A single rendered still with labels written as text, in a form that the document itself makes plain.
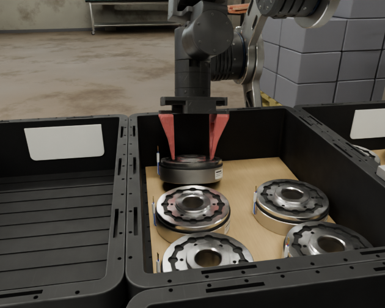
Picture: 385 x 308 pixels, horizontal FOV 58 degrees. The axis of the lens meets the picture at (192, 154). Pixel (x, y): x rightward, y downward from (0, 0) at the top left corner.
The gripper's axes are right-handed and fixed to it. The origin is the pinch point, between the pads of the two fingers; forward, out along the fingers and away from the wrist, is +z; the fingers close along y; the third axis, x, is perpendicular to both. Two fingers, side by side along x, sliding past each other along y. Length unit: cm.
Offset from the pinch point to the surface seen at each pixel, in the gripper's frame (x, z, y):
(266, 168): 4.9, 3.5, 14.3
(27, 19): 943, -243, -319
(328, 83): 228, -30, 146
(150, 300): -32.3, 6.3, -7.1
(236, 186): -0.2, 5.5, 7.5
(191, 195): -8.5, 4.8, -1.2
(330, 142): -9.2, -2.5, 18.8
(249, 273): -30.8, 5.5, 0.5
